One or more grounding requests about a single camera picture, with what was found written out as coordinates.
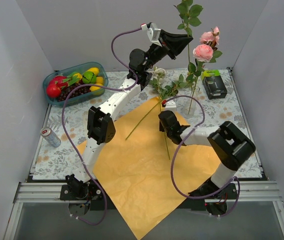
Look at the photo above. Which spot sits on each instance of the orange wrapping paper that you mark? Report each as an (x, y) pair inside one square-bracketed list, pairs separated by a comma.
[(143, 162)]

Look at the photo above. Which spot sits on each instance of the floral patterned table mat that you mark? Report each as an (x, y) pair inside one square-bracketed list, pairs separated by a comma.
[(55, 163)]

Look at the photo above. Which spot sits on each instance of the green lime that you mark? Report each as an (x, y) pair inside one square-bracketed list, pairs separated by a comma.
[(89, 77)]

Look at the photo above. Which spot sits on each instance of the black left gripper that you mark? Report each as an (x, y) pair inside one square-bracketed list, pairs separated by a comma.
[(170, 46)]

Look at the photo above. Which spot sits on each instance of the dark purple grapes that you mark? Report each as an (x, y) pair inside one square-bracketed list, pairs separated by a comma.
[(79, 92)]

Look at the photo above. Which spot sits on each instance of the yellow lemon front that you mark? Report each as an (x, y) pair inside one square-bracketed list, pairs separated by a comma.
[(97, 89)]

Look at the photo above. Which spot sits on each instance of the silver drink can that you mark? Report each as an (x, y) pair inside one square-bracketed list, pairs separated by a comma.
[(48, 134)]

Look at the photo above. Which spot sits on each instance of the red dragon fruit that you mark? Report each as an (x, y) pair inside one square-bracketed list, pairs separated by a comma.
[(66, 81)]

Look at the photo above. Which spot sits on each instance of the red apple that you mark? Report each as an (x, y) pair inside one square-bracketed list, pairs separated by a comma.
[(53, 91)]

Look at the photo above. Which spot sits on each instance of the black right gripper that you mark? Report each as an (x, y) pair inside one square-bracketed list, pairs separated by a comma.
[(166, 122)]

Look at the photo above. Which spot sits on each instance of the teal plastic fruit bowl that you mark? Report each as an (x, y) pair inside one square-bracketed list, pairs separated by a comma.
[(101, 78)]

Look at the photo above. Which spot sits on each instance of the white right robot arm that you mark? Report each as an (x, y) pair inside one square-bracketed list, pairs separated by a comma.
[(230, 144)]

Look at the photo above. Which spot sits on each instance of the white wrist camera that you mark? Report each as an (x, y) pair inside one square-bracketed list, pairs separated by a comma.
[(153, 32), (169, 105)]

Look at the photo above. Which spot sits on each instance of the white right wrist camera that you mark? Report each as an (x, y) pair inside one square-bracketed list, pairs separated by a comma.
[(169, 105)]

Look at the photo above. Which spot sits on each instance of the green leafy stem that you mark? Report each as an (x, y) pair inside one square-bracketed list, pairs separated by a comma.
[(165, 91)]

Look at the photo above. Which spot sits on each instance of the yellow lemon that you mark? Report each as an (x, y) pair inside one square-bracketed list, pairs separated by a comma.
[(97, 89), (94, 70)]

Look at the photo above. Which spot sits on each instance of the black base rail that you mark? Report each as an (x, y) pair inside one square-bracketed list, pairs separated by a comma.
[(54, 192)]

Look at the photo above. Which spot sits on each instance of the clear glass vase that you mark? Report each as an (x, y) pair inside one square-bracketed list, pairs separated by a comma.
[(190, 105)]

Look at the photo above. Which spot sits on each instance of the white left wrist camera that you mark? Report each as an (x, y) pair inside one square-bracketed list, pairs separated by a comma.
[(153, 32)]

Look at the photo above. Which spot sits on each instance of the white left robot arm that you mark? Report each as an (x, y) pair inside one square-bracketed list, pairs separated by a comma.
[(100, 122)]

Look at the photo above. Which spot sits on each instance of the black green product box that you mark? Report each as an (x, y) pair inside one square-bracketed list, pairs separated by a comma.
[(213, 84)]

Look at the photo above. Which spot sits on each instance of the yellow lemon top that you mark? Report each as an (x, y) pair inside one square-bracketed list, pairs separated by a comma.
[(94, 70)]

